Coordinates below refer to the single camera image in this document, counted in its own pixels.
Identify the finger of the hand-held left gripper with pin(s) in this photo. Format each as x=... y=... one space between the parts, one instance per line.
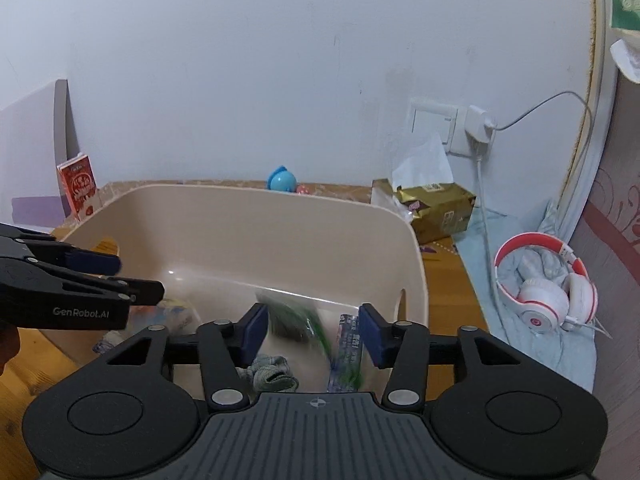
x=142 y=291
x=95 y=261

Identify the white wall socket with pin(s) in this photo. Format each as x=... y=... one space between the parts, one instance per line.
x=435 y=122

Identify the grey panel board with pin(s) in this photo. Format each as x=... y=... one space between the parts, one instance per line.
x=30 y=145

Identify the white paper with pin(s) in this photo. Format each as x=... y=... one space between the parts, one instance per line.
x=627 y=60

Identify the grey knitted sock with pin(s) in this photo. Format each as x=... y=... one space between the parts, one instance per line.
x=272 y=372

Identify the blue round toy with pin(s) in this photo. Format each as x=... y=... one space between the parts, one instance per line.
x=281 y=179

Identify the clear plastic wrapped packet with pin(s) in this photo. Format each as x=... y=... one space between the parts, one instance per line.
x=170 y=315

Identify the green box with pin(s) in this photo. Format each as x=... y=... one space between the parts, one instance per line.
x=626 y=5

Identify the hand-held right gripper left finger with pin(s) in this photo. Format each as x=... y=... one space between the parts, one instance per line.
x=254 y=334

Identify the white charger plug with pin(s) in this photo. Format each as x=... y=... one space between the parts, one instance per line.
x=479 y=122

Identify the white and red headphones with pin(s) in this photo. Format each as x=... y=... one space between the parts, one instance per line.
x=542 y=305

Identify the light blue blanket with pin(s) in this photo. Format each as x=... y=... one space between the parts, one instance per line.
x=540 y=350

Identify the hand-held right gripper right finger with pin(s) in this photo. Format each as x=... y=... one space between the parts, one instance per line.
x=373 y=336

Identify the small pink toy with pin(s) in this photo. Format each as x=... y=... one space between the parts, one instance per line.
x=304 y=190

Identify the white tissue sheet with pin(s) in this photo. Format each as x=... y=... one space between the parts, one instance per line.
x=425 y=162

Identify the beige plastic bin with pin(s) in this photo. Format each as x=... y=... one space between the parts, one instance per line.
x=310 y=240

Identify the white curved frame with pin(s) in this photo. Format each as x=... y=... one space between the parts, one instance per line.
x=597 y=110

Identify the green snack packet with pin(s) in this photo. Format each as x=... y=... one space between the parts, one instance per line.
x=292 y=322

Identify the gold tissue pack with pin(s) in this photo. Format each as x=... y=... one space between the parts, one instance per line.
x=440 y=212

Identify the red and white carton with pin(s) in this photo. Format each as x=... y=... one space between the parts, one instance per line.
x=77 y=187

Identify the blue striped snack packet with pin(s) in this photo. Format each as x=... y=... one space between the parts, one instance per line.
x=347 y=355

